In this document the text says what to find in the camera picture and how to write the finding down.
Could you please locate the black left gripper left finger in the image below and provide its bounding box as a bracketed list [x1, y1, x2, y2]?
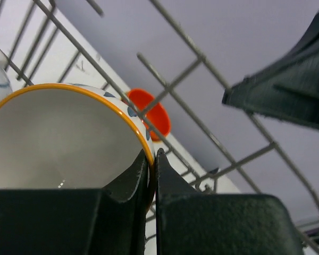
[0, 151, 148, 254]

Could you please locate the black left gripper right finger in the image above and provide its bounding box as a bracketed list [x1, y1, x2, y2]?
[156, 149, 303, 254]

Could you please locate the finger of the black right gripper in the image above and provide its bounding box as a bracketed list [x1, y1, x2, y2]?
[222, 12, 319, 130]

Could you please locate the white blue striped bowl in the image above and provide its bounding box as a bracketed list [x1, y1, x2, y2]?
[0, 83, 155, 205]

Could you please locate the orange bowl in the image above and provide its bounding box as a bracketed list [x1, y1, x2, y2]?
[126, 88, 171, 137]

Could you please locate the grey wire dish rack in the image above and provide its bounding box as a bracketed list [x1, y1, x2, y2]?
[0, 0, 319, 255]

